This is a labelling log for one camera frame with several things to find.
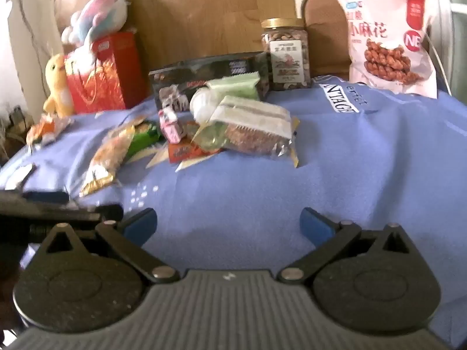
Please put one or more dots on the long yellow orange packet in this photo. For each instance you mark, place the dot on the long yellow orange packet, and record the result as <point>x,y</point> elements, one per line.
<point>105,160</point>

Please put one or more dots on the clear bag of brown snacks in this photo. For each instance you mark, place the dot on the clear bag of brown snacks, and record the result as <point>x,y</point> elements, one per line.
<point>251,135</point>

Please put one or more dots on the green serrated snack packet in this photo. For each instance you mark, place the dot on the green serrated snack packet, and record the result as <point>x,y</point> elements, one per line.
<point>237,85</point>

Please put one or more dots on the pastel plush toy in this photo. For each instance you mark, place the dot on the pastel plush toy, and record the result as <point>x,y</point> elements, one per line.
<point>98,14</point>

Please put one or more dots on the white window frame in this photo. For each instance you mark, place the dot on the white window frame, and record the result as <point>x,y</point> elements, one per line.
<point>450,25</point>

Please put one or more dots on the pink snack bag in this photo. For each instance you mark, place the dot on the pink snack bag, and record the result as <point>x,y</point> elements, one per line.
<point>386,43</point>

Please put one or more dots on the white round packet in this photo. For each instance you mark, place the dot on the white round packet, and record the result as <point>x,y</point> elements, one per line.
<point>204,104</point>

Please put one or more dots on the orange red snack packet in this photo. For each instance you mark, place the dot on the orange red snack packet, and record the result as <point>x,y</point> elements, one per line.
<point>182,151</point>

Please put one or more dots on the yellow plush chick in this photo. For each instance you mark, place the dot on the yellow plush chick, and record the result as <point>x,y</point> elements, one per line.
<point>58,87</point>

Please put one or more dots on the wooden board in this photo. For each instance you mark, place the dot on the wooden board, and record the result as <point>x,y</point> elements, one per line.
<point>204,25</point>

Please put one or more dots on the blue printed blanket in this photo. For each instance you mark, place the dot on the blue printed blanket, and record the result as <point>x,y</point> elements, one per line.
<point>328,171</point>

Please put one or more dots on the black cardboard box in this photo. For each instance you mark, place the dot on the black cardboard box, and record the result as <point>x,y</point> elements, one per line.
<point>219,67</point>

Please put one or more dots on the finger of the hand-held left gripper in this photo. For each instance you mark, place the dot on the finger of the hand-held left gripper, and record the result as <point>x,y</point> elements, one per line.
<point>47,197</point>
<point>84,214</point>

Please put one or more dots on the orange white packet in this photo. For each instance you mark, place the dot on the orange white packet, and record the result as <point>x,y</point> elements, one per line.
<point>43,131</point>

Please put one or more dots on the small pink packet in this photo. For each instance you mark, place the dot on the small pink packet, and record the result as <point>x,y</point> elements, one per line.
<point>169,127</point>

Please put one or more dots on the pale yellow packet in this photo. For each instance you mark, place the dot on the pale yellow packet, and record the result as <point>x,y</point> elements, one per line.
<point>158,158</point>

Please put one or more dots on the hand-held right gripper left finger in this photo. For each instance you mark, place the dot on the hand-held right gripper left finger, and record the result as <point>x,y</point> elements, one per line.
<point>140,224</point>

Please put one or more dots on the brown chair back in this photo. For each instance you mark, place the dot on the brown chair back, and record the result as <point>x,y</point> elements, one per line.
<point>324,36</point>

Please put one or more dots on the nut jar with gold lid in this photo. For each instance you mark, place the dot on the nut jar with gold lid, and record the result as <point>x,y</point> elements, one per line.
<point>288,58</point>

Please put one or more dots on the white flat packet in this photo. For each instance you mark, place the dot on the white flat packet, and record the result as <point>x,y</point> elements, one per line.
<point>20,175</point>

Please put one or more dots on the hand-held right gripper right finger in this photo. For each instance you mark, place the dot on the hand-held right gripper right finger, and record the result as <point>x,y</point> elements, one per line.
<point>315,226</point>

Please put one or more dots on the red gift box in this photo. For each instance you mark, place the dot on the red gift box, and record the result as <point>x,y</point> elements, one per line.
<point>109,80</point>

